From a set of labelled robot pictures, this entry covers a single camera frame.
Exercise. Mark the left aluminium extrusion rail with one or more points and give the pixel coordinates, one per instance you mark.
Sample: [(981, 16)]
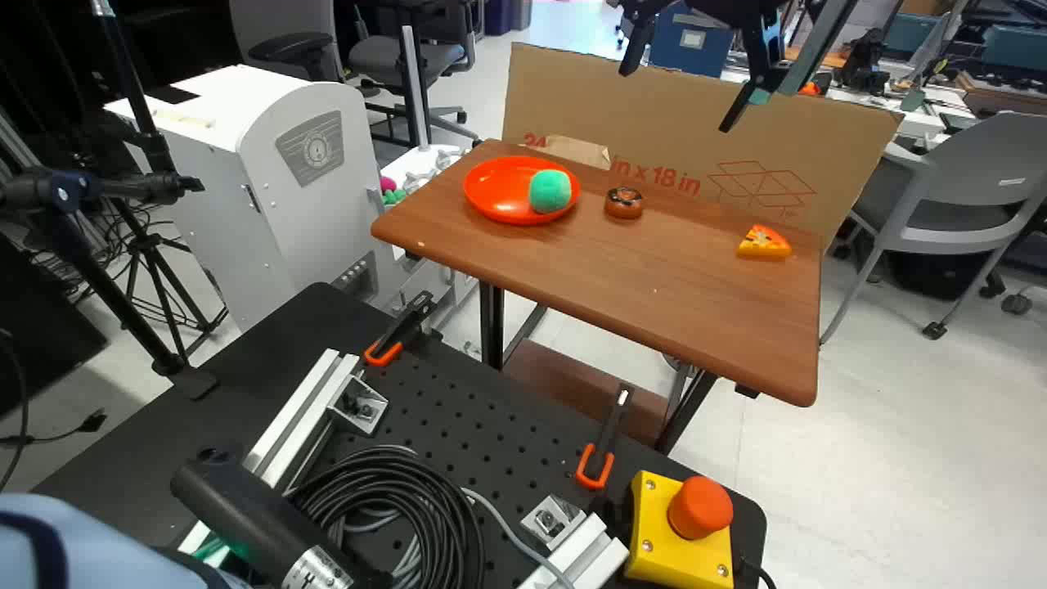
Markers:
[(331, 395)]

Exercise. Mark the left orange black clamp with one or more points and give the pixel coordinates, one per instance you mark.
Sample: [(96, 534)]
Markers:
[(394, 337)]

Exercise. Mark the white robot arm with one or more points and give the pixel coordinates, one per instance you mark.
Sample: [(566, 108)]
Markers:
[(763, 39)]

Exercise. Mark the orange plastic plate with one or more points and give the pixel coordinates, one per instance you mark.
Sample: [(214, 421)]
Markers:
[(499, 192)]

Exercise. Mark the orange black clamp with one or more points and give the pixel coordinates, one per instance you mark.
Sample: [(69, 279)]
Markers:
[(394, 337), (597, 455)]

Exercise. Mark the green fuzzy ball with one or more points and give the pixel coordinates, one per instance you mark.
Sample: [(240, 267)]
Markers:
[(551, 192)]

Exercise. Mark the black office chair background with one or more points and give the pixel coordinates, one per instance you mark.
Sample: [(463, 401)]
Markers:
[(400, 48)]

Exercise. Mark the light blue cloth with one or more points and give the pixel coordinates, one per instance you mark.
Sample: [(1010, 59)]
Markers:
[(50, 545)]

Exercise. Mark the white grey machine cabinet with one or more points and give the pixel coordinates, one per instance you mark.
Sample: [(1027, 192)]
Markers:
[(290, 192)]

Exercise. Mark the red emergency stop button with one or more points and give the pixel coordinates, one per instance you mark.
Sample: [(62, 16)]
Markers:
[(698, 507)]

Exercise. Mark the grey chair right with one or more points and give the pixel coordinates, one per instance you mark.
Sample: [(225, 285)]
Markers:
[(973, 195)]

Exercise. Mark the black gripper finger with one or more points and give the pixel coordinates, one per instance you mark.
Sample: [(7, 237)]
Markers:
[(639, 32), (758, 89)]

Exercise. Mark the aluminium extrusion rail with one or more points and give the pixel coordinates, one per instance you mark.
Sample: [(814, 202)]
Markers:
[(578, 547), (331, 395)]

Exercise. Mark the yellow emergency stop box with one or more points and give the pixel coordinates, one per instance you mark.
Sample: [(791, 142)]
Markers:
[(659, 555)]

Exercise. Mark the toy pizza slice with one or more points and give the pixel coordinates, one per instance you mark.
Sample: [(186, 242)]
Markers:
[(763, 242)]

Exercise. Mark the right aluminium extrusion rail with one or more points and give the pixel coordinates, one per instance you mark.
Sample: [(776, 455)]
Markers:
[(578, 547)]

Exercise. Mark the black perforated breadboard table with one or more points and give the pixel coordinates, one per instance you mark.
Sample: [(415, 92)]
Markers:
[(463, 421)]

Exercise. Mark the right orange black clamp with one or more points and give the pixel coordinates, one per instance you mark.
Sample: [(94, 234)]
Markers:
[(597, 455)]

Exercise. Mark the black camera tripod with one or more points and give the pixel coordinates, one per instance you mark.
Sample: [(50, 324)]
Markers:
[(86, 159)]

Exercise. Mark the cardboard box panel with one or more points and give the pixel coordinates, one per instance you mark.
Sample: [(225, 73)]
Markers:
[(791, 160)]

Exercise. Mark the brown wooden table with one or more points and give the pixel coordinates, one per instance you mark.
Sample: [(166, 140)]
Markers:
[(670, 279)]

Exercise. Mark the brown chocolate donut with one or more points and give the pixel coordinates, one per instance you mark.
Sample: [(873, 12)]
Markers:
[(623, 204)]

